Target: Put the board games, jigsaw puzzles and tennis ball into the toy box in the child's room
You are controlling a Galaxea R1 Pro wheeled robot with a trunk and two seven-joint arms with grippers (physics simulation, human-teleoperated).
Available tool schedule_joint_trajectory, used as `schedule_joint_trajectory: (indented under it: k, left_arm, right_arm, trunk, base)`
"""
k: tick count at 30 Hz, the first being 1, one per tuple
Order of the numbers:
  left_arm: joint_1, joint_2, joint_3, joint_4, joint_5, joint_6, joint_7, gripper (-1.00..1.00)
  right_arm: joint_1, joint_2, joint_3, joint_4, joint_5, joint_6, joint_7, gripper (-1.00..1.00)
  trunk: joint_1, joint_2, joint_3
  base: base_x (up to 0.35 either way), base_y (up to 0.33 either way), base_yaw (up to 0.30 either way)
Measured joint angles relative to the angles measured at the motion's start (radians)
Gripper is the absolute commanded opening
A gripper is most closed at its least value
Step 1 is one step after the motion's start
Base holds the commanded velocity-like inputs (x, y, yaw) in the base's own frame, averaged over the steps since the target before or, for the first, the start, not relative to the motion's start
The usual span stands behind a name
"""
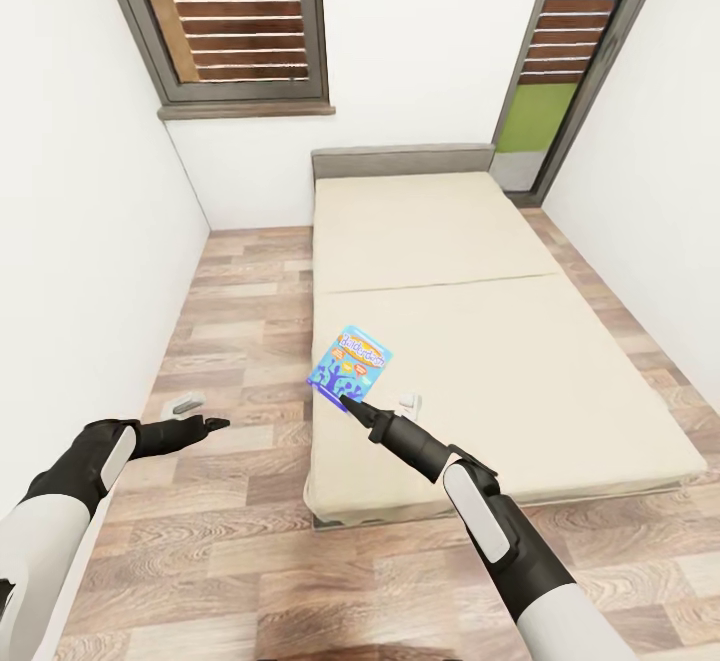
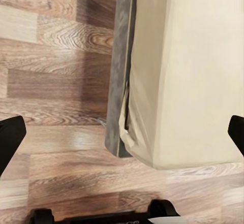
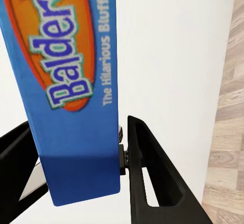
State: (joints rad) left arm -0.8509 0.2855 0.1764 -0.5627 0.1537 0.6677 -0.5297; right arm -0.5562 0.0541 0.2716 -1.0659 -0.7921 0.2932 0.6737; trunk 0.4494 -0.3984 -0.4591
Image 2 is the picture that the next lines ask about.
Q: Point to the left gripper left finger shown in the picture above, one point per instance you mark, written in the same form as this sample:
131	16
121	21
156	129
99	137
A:
12	133

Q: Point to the bed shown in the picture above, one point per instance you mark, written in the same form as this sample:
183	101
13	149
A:
177	78

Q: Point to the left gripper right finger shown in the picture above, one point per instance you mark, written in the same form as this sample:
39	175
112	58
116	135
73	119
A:
236	131

